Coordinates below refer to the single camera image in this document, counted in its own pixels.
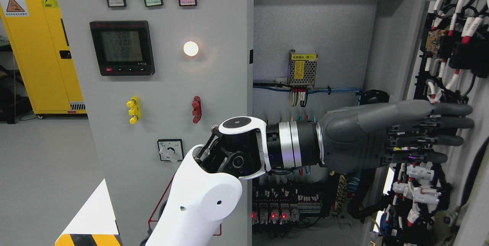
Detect grey robot hand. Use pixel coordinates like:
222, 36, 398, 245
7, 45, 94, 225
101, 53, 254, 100
313, 100, 474, 173

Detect grey cabinet door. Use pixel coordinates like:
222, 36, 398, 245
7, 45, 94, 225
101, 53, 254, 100
364, 0, 488, 246
58, 0, 253, 246

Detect metal mesh power supply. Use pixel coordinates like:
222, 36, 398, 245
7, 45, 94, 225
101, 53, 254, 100
288, 49, 318, 88

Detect lower relay terminal row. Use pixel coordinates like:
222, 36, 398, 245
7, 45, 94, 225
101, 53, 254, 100
250, 180, 330, 227

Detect red terminal block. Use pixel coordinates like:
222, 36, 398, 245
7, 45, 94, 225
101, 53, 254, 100
191, 96, 202, 124

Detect white indicator light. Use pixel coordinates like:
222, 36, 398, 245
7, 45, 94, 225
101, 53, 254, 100
183, 41, 200, 57

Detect red electric hazard sticker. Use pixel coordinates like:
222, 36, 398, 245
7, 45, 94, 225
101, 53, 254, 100
148, 173, 222, 236

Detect yellow terminal block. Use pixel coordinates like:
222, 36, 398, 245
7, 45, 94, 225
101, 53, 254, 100
126, 96, 141, 125

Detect black digital power meter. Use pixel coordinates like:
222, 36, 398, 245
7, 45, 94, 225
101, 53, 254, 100
89, 20, 155, 76

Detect yellow safety cabinet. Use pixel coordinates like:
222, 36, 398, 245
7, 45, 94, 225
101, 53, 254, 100
1, 0, 87, 116

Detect rotary selector switch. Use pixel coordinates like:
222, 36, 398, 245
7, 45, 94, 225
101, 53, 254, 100
157, 139, 184, 163

